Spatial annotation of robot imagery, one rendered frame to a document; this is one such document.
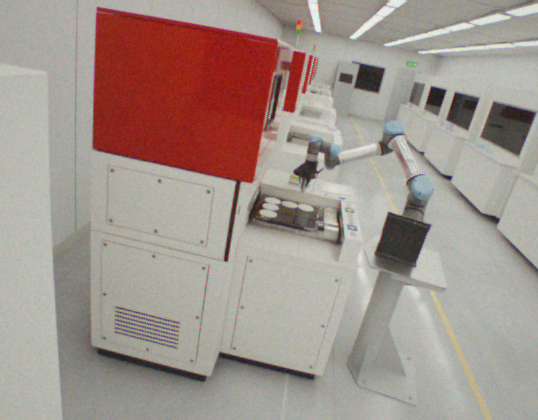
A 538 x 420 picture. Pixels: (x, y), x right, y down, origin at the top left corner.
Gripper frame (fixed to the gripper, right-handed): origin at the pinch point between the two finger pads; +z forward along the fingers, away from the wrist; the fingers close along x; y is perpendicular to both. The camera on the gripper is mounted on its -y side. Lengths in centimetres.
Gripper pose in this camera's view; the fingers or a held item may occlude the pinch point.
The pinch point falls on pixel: (301, 190)
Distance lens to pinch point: 244.1
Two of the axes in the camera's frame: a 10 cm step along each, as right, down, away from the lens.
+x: -6.0, -4.0, 6.9
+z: -1.8, 9.1, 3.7
